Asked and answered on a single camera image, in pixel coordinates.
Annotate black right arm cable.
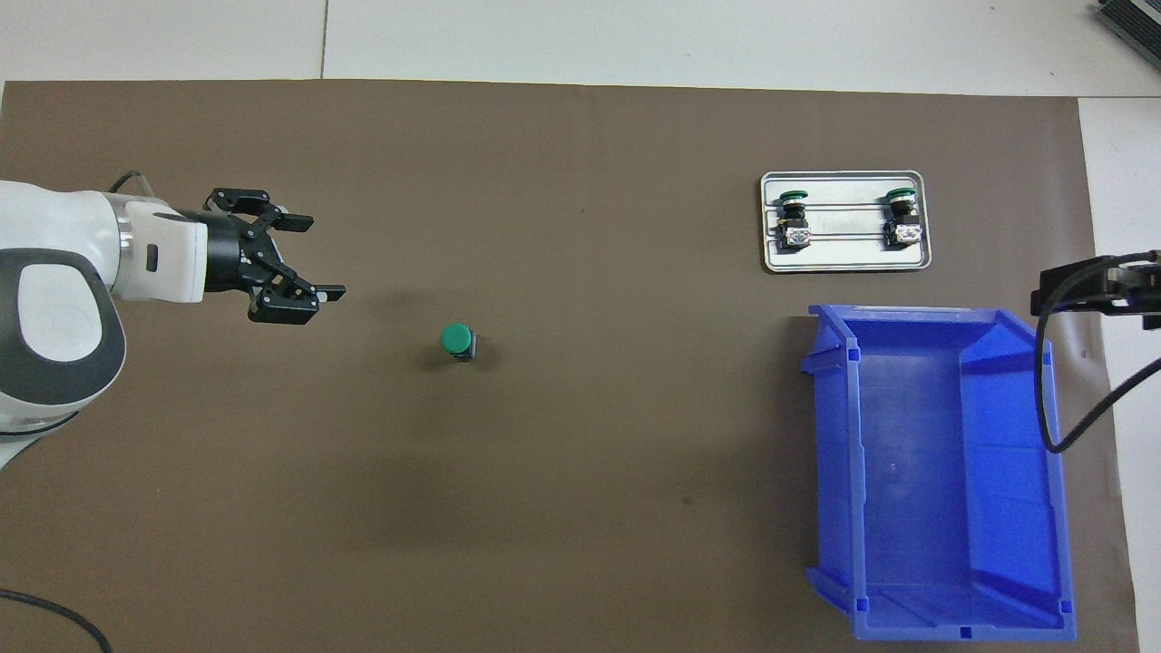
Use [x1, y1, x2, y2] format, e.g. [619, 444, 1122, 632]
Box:
[1034, 249, 1161, 454]

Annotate grey ribbed metal device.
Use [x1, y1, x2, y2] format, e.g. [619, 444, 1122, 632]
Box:
[1093, 0, 1161, 57]

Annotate green push button switch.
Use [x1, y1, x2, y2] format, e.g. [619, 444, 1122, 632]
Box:
[440, 323, 479, 364]
[777, 189, 815, 252]
[884, 187, 924, 251]

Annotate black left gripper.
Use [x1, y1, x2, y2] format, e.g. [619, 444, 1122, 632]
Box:
[186, 187, 348, 326]

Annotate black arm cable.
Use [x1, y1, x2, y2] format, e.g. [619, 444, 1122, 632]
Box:
[1034, 249, 1161, 454]
[0, 171, 146, 653]

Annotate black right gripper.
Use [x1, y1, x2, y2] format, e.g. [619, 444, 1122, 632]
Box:
[1031, 252, 1161, 330]

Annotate blue plastic storage bin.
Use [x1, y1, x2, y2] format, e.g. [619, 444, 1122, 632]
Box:
[800, 304, 1078, 643]

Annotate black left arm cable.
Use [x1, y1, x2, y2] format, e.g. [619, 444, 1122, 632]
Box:
[0, 171, 146, 653]

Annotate silver metal tray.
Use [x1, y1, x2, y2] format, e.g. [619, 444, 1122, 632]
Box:
[760, 171, 933, 274]

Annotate brown table mat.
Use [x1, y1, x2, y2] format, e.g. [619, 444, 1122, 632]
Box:
[0, 80, 1142, 653]

